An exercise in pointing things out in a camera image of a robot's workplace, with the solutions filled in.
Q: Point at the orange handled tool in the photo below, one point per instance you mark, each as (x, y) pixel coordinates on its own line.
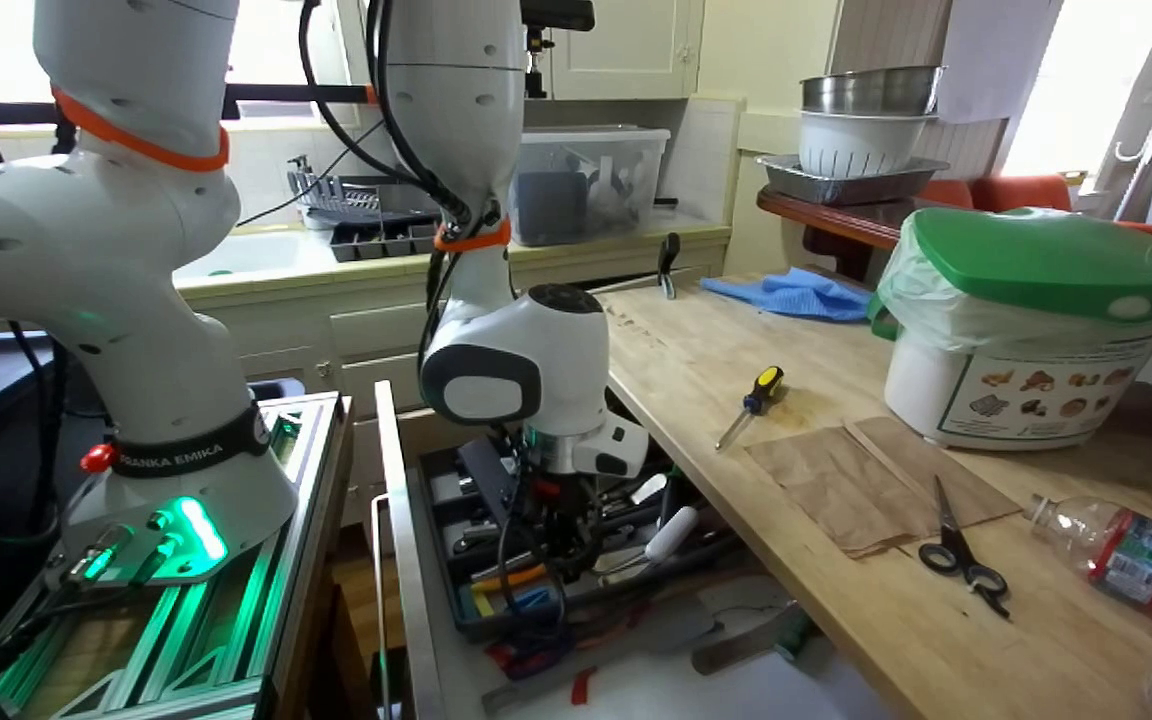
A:
(536, 572)

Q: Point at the black scissors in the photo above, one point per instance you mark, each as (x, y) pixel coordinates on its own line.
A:
(954, 556)

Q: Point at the white handled utensil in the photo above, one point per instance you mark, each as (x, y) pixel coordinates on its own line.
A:
(665, 540)

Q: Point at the white bin with green lid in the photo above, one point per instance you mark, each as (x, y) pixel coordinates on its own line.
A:
(1015, 331)

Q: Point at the brown paper bag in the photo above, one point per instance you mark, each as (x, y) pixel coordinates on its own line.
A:
(875, 485)

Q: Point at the blue cloth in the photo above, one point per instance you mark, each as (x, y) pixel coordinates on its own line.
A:
(796, 295)

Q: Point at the yellow black screwdriver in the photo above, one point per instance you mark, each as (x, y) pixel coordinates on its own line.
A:
(764, 389)

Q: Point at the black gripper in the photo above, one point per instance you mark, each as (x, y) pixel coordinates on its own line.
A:
(559, 514)

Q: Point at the black utensil organizer tray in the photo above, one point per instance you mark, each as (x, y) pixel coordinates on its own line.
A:
(521, 546)

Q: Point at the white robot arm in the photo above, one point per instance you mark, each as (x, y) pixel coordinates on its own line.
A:
(96, 237)

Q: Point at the black handled tool on counter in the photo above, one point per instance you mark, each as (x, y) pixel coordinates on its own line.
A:
(665, 267)

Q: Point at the clear plastic bottle red label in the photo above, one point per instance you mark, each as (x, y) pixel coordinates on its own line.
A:
(1102, 540)

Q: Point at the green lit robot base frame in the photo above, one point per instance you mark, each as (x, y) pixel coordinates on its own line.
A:
(231, 647)

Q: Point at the open wooden drawer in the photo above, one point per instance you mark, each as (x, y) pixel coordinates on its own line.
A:
(706, 652)

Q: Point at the black muffin tray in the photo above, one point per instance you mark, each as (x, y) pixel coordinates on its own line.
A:
(379, 240)

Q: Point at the clear plastic storage container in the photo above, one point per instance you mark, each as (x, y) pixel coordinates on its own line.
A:
(587, 183)

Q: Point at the stainless steel bowl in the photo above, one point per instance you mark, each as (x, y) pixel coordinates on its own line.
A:
(875, 89)

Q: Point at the cream cabinet drawers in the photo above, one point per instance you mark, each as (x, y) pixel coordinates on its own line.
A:
(294, 308)

